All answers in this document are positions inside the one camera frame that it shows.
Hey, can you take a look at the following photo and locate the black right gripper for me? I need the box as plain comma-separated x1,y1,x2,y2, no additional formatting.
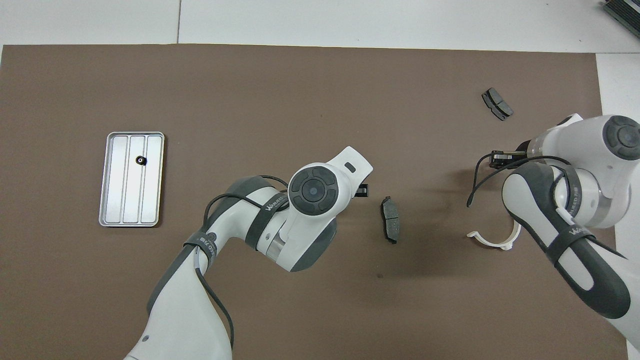
489,149,529,170

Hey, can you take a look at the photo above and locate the black ribbed device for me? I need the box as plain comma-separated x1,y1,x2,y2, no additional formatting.
602,0,640,33

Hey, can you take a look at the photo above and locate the dark grey brake pad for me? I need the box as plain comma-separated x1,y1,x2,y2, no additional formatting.
481,87,514,122
380,196,401,245

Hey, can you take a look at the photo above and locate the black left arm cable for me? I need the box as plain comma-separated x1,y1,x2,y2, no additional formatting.
197,175,291,351

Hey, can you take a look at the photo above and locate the silver metal tray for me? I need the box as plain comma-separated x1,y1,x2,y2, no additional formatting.
98,131,165,228

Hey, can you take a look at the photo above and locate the white semicircular plastic bracket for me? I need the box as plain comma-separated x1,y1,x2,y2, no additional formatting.
466,220,523,251

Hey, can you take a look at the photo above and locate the brown table mat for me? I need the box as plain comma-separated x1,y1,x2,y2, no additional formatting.
0,44,630,360

